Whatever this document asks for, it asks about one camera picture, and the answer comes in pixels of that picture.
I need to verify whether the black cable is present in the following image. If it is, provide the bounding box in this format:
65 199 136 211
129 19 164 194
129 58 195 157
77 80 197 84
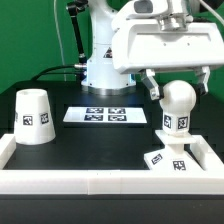
31 64 84 82

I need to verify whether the white U-shaped fence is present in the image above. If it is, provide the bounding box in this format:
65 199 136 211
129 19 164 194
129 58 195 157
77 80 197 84
0 134 224 195

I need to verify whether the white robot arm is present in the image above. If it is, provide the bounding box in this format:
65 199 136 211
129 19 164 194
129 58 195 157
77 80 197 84
82 0 224 100

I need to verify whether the white marker tag plate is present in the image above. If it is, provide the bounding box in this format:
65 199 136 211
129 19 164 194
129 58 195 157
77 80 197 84
63 107 147 124

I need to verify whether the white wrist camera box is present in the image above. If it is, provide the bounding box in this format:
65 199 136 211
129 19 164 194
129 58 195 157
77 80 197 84
111 0 171 33

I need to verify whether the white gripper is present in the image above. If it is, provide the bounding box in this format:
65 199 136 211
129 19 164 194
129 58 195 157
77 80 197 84
112 20 224 100

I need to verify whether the white lamp bulb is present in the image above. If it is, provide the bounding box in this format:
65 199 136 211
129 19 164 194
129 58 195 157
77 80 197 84
159 80 196 136

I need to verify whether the white thin cable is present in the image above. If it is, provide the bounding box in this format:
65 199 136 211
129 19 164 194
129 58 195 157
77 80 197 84
53 0 68 82

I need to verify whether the white lamp shade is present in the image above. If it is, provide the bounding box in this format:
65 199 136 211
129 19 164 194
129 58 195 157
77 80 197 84
14 89 55 145

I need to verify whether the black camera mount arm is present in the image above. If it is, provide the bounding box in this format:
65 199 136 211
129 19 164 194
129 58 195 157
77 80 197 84
66 0 88 69

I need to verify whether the white lamp base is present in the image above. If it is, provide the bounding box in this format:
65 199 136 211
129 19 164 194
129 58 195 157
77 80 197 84
144 130 202 172

